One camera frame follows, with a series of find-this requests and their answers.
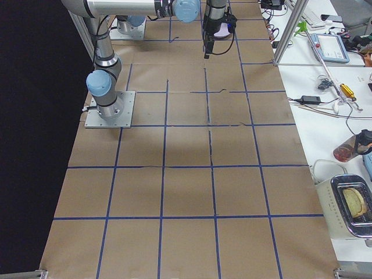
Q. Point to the green reacher grabber tool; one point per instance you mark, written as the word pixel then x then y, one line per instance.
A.
pixel 342 98

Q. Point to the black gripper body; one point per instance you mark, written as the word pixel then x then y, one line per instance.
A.
pixel 210 27

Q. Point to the lilac plate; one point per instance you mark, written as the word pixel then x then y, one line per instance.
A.
pixel 223 32

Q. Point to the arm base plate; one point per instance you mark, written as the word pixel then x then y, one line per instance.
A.
pixel 116 36
pixel 120 114

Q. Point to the brown paper table cover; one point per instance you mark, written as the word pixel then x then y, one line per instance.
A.
pixel 210 181

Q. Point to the bread slice in toaster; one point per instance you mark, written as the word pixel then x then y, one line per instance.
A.
pixel 355 202

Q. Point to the aluminium frame post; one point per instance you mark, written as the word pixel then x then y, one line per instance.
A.
pixel 289 29

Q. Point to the black power adapter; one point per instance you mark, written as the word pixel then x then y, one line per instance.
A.
pixel 310 100

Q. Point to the cream toaster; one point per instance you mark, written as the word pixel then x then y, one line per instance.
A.
pixel 341 225

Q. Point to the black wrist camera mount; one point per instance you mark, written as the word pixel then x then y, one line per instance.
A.
pixel 231 22

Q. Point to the blue teach pendant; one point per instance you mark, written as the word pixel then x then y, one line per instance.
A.
pixel 330 47

